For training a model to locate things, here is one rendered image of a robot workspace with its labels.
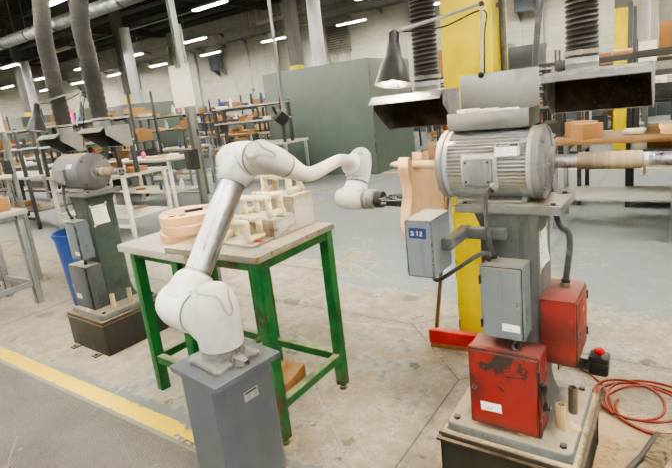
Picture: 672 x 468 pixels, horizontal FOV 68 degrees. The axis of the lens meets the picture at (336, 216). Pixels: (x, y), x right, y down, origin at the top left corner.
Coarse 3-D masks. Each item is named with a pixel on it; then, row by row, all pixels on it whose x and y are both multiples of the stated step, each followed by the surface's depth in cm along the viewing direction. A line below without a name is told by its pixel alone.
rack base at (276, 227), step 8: (264, 216) 244; (288, 216) 242; (264, 224) 237; (272, 224) 233; (280, 224) 238; (288, 224) 242; (240, 232) 248; (256, 232) 241; (272, 232) 235; (280, 232) 238; (288, 232) 242
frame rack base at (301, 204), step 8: (272, 200) 252; (288, 200) 246; (296, 200) 246; (304, 200) 251; (264, 208) 257; (272, 208) 254; (288, 208) 247; (296, 208) 246; (304, 208) 251; (312, 208) 256; (296, 216) 247; (304, 216) 252; (312, 216) 257; (296, 224) 247; (304, 224) 252
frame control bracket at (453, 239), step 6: (456, 228) 178; (462, 228) 177; (450, 234) 172; (456, 234) 171; (462, 234) 174; (444, 240) 167; (450, 240) 166; (456, 240) 169; (462, 240) 174; (444, 246) 168; (450, 246) 167; (456, 246) 169
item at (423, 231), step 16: (416, 224) 164; (432, 224) 162; (448, 224) 173; (416, 240) 165; (432, 240) 162; (416, 256) 167; (432, 256) 163; (448, 256) 174; (480, 256) 172; (416, 272) 168; (432, 272) 165; (448, 272) 176
